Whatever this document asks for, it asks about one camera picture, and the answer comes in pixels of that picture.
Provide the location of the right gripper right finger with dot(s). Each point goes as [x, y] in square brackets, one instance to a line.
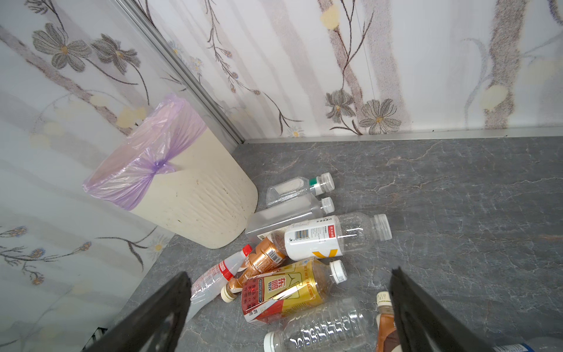
[425, 325]

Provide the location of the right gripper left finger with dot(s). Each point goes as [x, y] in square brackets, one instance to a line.
[156, 324]

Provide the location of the white red-capped bottle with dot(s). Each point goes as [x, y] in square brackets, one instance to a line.
[209, 285]

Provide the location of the blue-label water bottle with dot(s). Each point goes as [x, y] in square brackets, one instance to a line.
[537, 344]

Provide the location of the white yellow-label bottle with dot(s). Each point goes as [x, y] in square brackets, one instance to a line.
[335, 236]

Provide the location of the frosted square bottle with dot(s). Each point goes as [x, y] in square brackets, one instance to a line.
[302, 208]

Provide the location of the clear green-band square bottle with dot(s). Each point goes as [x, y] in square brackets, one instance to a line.
[299, 186]

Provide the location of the cream ribbed trash bin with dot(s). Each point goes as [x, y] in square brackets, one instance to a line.
[209, 198]

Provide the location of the purple plastic bin liner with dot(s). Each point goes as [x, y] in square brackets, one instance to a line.
[126, 175]

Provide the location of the copper Nescafe bottle right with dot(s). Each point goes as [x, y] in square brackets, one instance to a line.
[388, 337]

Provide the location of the clear ribbed bottle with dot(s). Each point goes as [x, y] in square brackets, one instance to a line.
[339, 325]

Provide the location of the copper coffee bottle left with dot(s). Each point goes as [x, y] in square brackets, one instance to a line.
[266, 257]

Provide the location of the yellow red tea bottle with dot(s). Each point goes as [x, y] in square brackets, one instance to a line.
[293, 288]

